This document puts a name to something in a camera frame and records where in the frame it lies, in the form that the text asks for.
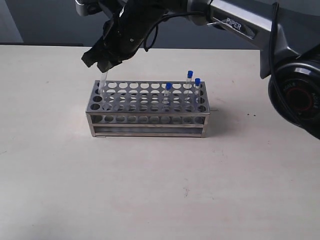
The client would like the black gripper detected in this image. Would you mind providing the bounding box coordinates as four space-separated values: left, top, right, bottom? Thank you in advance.
81 0 165 73

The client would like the blue-capped tube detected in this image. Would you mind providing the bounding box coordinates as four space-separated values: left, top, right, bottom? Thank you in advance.
163 82 172 112
184 70 193 95
97 71 108 94

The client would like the blue-capped tube edge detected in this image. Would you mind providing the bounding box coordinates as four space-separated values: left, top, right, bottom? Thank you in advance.
194 78 201 104

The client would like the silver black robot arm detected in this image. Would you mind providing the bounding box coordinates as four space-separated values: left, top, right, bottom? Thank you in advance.
75 0 320 138

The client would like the stainless steel test tube rack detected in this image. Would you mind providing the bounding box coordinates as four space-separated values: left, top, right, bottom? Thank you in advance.
85 80 210 138

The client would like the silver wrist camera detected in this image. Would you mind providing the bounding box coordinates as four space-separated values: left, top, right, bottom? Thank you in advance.
74 0 102 17

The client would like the black cable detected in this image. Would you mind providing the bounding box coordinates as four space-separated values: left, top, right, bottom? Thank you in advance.
142 9 198 53

